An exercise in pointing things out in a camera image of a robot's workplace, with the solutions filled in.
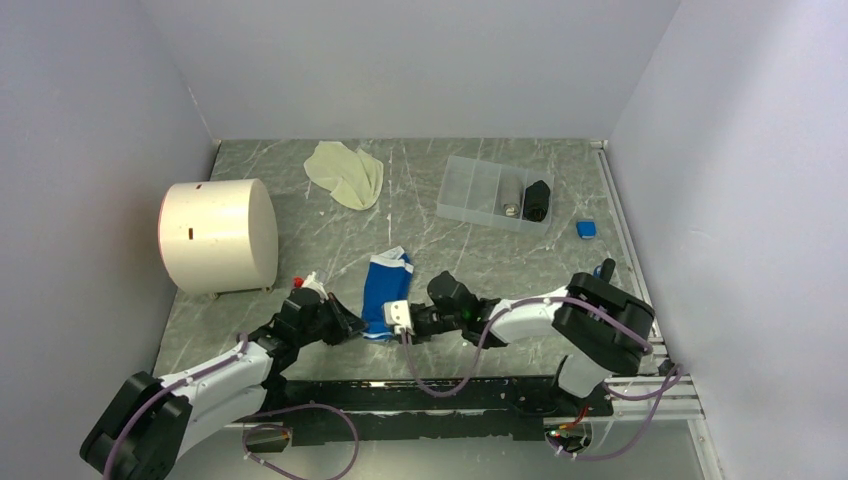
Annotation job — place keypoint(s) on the cream yellow underwear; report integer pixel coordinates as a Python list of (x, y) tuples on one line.
[(353, 178)]

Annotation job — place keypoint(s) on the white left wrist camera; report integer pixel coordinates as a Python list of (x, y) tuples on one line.
[(315, 281)]

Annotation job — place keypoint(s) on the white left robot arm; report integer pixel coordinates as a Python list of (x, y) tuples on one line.
[(152, 421)]

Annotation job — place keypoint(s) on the cream cylindrical container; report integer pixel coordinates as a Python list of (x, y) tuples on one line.
[(219, 236)]

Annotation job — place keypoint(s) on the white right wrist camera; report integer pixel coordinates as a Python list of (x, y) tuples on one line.
[(397, 317)]

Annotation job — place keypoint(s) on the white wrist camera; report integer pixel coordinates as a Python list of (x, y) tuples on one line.
[(397, 317), (315, 281)]

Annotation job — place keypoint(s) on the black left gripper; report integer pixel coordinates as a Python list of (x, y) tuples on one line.
[(345, 322)]

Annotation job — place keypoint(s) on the blue black handheld device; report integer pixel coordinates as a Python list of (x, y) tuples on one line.
[(605, 270)]

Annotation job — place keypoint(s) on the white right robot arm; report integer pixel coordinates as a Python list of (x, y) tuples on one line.
[(608, 328)]

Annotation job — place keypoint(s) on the grey rolled underwear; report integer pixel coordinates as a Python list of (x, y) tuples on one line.
[(510, 193)]

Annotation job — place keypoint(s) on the clear plastic divided tray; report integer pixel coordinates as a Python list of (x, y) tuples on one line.
[(469, 193)]

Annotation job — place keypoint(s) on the small blue block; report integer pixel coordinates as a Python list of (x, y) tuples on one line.
[(586, 229)]

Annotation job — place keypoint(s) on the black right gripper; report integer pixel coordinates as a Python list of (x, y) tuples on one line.
[(417, 337)]

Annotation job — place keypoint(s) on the black striped rolled underwear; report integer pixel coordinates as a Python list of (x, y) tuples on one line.
[(536, 201)]

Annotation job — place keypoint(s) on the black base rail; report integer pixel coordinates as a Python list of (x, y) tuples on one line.
[(521, 408)]

